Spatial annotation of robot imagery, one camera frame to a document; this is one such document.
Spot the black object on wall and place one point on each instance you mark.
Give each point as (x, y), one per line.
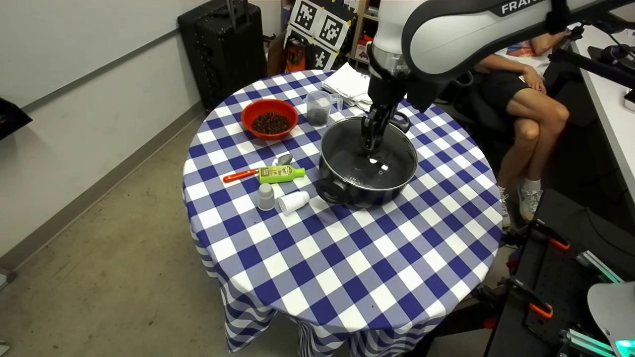
(13, 118)

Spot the white salt shaker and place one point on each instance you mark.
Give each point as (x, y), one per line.
(265, 199)

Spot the clear drinking glass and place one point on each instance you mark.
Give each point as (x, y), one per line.
(319, 110)

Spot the seated person in black shorts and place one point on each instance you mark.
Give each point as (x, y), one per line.
(529, 112)

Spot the black white tag board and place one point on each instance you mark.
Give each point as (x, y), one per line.
(321, 27)

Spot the dark beans in bowl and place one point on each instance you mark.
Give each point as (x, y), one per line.
(271, 124)

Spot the grey round disc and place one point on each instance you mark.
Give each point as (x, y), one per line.
(616, 310)

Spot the glass lid with black knob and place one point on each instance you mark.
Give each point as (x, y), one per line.
(349, 161)

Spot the white sneaker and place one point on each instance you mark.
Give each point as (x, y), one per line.
(529, 199)

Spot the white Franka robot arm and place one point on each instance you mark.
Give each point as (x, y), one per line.
(450, 33)

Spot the black equipment case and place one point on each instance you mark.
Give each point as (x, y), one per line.
(222, 52)

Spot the black cooking pot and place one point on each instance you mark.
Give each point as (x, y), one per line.
(351, 197)

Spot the white folded napkin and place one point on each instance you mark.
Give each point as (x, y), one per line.
(349, 82)

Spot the white desk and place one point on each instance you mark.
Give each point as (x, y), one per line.
(612, 112)

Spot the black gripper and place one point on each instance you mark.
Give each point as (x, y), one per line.
(386, 96)

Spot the red bowl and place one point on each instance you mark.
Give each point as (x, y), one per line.
(251, 114)

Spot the blue white checkered tablecloth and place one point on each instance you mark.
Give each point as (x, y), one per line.
(345, 265)

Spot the white plastic cup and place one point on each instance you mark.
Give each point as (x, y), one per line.
(293, 201)

